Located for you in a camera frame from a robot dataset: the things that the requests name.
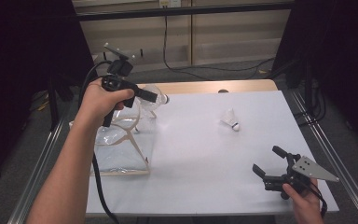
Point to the black metal stand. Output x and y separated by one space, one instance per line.
307 84
53 105

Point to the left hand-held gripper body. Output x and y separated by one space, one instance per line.
118 82

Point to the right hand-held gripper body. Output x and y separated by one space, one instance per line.
310 169

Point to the white shuttlecock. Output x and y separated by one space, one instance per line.
230 118
165 99

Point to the white wall power outlet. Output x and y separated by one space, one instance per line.
174 3

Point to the black curtain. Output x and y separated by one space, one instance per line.
12 62
348 46

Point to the person's right hand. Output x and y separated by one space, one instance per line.
307 208

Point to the aluminium floor rail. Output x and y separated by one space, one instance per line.
37 177
348 183

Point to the white table mat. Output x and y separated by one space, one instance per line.
199 171

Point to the transparent bag with beige trim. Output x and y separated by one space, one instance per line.
121 155

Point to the person's left hand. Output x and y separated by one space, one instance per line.
96 102

